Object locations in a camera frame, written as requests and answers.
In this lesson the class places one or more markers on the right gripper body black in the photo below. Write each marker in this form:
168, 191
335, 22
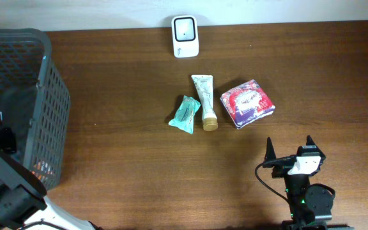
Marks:
280, 171

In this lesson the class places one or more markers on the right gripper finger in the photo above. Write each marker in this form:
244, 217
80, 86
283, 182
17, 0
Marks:
270, 153
309, 141

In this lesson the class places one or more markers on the pink floral pad package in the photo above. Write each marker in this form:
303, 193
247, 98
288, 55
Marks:
247, 103

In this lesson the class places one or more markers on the teal wipes packet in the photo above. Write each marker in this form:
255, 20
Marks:
184, 116

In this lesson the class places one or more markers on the white tube gold cap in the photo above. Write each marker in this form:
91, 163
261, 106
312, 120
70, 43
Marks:
204, 88

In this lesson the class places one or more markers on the orange white packet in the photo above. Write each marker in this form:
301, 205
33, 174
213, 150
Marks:
43, 171

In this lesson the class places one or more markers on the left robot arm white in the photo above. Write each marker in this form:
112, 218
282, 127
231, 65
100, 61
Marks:
24, 203

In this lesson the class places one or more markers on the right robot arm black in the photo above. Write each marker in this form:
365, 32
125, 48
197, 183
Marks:
310, 204

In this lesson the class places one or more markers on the white barcode scanner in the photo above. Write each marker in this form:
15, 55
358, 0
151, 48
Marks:
185, 38

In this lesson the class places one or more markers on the grey plastic mesh basket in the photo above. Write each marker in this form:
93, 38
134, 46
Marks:
34, 100

